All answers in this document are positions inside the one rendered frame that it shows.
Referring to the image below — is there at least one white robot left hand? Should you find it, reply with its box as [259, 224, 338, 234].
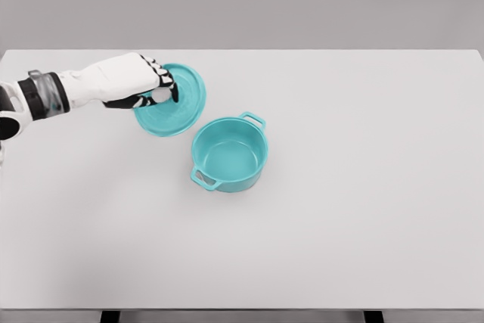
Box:
[95, 52, 180, 110]

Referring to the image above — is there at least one teal pot lid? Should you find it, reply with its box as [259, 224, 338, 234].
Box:
[134, 63, 207, 138]

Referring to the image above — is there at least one teal pot with handles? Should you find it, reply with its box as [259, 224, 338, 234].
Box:
[189, 111, 271, 194]

